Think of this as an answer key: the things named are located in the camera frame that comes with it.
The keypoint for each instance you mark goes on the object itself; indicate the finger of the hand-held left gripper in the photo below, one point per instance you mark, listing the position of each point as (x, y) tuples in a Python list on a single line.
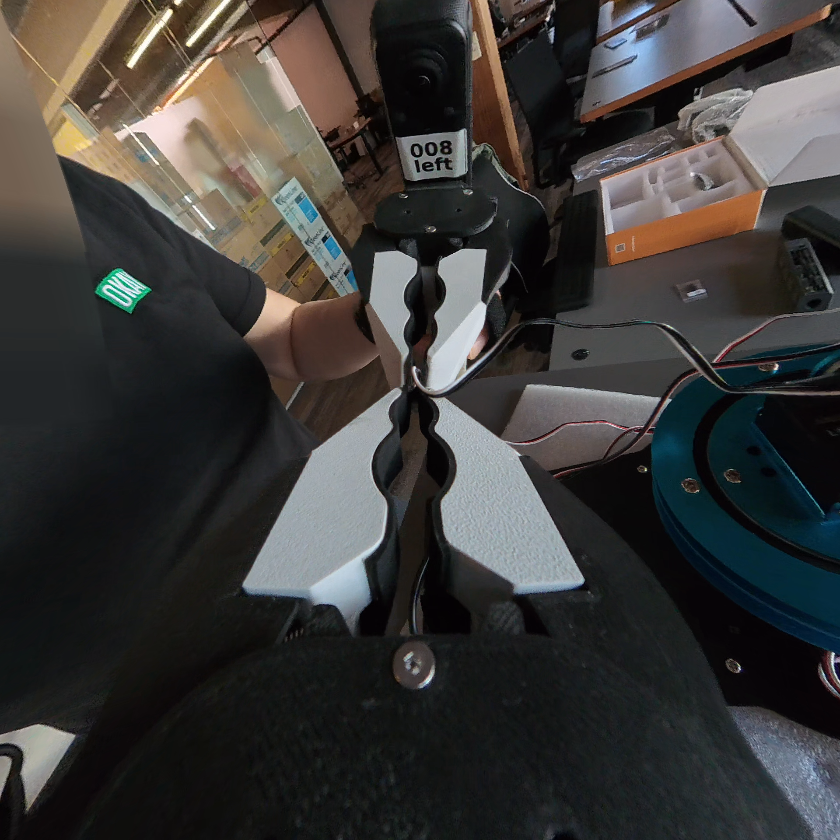
[(463, 295), (388, 295)]

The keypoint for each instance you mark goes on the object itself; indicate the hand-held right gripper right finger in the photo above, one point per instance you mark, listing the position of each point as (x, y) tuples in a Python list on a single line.
[(505, 525)]

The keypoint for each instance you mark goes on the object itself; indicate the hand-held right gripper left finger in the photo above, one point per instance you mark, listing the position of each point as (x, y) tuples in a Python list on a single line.
[(315, 525)]

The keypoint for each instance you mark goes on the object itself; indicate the person's left forearm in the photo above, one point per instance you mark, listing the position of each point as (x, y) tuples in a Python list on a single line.
[(315, 341)]

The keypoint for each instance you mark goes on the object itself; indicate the teal hobby robot arm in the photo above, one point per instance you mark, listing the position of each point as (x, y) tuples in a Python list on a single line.
[(722, 544)]

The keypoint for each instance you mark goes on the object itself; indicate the grey desk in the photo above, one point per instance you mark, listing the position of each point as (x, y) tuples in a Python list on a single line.
[(656, 302)]

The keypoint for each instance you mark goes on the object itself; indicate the person's left hand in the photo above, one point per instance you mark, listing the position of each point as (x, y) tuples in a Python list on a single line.
[(480, 342)]

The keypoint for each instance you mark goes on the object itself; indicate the wooden pillar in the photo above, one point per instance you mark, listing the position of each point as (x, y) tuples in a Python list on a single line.
[(499, 79)]

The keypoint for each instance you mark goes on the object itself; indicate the dark background table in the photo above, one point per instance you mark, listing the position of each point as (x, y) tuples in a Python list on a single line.
[(358, 131)]

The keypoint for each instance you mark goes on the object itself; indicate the black chair with backrest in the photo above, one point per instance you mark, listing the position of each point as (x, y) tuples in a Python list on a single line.
[(518, 223)]

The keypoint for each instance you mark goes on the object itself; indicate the green jacket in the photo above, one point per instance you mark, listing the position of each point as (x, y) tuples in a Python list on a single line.
[(489, 154)]

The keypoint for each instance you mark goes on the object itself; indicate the stack of cardboard boxes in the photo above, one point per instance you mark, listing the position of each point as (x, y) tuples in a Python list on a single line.
[(289, 236)]

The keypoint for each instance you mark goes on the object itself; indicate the black keyboard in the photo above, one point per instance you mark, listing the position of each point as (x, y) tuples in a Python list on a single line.
[(577, 249)]

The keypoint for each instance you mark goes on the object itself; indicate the black office chair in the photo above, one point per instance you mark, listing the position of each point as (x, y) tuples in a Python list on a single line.
[(544, 98)]

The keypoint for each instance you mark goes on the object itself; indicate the white foam sheet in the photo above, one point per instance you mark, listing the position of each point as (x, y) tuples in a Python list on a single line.
[(571, 403)]

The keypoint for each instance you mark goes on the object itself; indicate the person in black shirt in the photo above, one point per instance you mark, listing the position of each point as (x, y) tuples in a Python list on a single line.
[(131, 459)]

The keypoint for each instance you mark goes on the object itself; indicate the grey flat strip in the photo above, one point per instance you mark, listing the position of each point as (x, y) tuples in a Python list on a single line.
[(615, 65)]

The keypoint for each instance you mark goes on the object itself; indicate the plastic bag with black parts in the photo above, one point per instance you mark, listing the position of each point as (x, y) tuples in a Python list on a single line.
[(623, 154)]

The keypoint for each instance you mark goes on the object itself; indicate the small clear packet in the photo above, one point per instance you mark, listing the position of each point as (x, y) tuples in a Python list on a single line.
[(690, 291)]

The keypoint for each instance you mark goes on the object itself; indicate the orange box with foam insert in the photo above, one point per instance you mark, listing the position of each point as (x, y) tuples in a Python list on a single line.
[(682, 233)]

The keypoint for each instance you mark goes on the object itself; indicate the small dark metal part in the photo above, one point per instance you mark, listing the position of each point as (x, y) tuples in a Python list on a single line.
[(702, 178)]

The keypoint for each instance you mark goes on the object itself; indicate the grey table with wooden edge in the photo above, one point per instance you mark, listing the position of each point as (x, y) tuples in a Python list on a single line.
[(709, 59)]

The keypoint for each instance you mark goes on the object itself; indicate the crumpled clear plastic bag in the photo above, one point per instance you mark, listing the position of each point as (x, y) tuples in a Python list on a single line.
[(715, 108)]

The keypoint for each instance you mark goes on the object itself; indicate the black connector module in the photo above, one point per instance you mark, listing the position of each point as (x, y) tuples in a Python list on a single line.
[(804, 272)]

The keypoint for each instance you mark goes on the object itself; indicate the black rectangular block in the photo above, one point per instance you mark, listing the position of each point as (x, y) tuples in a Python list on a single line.
[(814, 223)]

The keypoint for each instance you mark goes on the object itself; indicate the white flat object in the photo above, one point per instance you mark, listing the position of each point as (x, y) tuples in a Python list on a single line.
[(39, 754)]

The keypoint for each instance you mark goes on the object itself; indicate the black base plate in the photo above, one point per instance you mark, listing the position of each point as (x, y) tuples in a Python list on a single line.
[(630, 577)]

